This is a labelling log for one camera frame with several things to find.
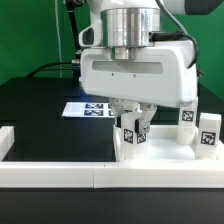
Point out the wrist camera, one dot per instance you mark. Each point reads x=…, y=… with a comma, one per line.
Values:
x=92, y=36

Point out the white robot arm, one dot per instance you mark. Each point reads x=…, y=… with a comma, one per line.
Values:
x=129, y=25

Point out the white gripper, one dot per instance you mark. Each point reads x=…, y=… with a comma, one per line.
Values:
x=162, y=74

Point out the white square table top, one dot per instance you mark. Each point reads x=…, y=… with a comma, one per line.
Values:
x=163, y=145

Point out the white sheet with markers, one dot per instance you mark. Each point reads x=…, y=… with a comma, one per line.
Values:
x=87, y=109

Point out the white U-shaped obstacle fence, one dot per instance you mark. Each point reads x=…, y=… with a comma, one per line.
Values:
x=125, y=174

